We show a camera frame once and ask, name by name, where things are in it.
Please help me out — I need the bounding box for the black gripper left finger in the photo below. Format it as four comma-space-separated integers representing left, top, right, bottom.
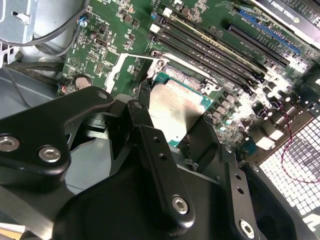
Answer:
0, 79, 196, 232

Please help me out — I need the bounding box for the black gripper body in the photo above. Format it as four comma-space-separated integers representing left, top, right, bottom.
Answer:
51, 159, 237, 240

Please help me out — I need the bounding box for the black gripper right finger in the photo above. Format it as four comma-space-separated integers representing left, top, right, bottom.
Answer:
186, 115, 310, 240

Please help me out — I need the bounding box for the silver green CPU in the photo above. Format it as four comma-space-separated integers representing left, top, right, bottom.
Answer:
147, 72, 215, 148

